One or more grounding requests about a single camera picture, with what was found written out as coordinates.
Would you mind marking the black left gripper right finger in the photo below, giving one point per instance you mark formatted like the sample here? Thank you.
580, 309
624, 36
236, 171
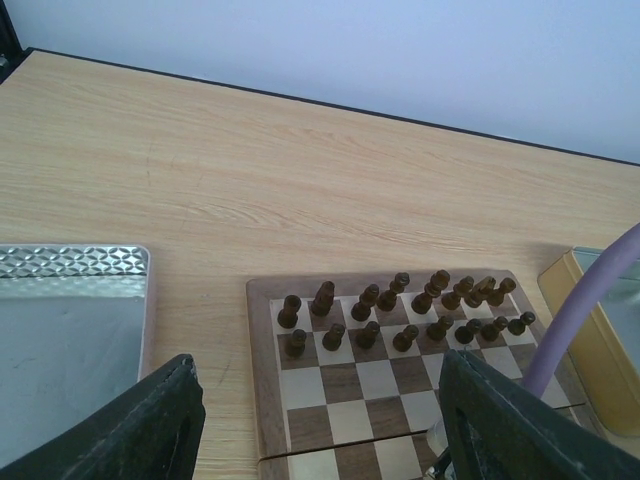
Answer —
497, 430

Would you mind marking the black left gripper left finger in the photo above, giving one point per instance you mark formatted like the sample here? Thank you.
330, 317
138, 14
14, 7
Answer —
151, 431

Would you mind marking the dark chess pieces row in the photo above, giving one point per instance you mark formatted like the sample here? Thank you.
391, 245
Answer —
500, 331

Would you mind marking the wooden chess board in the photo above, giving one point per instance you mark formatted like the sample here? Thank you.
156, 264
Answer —
362, 421

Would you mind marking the yellow metal tin box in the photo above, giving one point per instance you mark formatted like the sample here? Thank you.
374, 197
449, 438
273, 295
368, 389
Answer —
605, 351

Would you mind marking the silver metal tin lid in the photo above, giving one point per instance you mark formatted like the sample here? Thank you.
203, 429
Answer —
77, 331

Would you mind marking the black enclosure frame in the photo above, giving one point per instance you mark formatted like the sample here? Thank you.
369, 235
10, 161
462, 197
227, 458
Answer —
560, 74

